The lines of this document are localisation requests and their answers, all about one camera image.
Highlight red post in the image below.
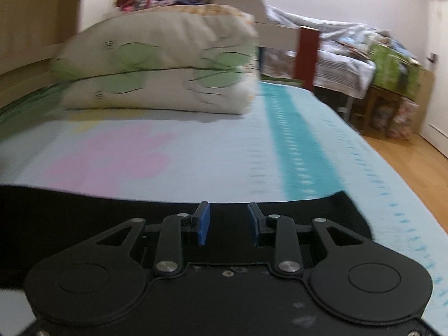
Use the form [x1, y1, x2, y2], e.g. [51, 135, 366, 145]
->
[297, 26, 320, 92]

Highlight folded leaf print quilt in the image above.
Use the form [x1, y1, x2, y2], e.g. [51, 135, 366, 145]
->
[49, 3, 261, 115]

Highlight green cardboard box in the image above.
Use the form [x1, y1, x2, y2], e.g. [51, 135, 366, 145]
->
[367, 41, 422, 99]

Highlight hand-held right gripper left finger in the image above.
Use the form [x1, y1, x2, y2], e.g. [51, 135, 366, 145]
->
[94, 201, 211, 276]

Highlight black pants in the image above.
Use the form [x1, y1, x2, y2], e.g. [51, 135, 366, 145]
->
[0, 184, 373, 292]

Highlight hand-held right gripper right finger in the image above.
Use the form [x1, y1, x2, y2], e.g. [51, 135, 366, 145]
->
[247, 202, 365, 276]

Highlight wooden stool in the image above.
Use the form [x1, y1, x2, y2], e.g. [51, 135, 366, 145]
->
[360, 85, 405, 134]

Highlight wooden bed side panel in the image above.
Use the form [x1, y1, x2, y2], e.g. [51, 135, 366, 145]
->
[0, 0, 83, 76]

